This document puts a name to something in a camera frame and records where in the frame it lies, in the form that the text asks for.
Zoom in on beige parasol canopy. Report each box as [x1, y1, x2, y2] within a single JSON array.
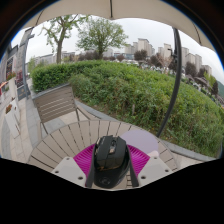
[[21, 0, 216, 53]]

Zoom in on round full-crowned tree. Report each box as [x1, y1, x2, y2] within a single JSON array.
[[76, 17, 130, 60]]

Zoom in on green hedge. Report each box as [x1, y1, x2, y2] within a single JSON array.
[[30, 59, 224, 158]]

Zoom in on dark curved parasol pole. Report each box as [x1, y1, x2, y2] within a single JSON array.
[[155, 27, 183, 138]]

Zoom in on white planter box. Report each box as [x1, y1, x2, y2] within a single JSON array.
[[3, 99, 22, 140]]

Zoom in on black gaming computer mouse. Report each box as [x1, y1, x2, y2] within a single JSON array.
[[92, 134, 132, 190]]

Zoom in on group of apartment buildings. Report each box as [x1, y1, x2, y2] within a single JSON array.
[[124, 37, 213, 78]]

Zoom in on slatted grey outdoor chair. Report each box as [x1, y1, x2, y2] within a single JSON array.
[[33, 83, 98, 136]]

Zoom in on thin-crowned leaning tree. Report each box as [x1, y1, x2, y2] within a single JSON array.
[[39, 13, 90, 65]]

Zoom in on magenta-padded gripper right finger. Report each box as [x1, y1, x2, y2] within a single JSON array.
[[127, 144, 174, 188]]

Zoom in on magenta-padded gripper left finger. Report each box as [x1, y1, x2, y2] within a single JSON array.
[[51, 143, 98, 189]]

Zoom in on tall grey sign pillar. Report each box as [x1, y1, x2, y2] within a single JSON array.
[[14, 28, 35, 101]]

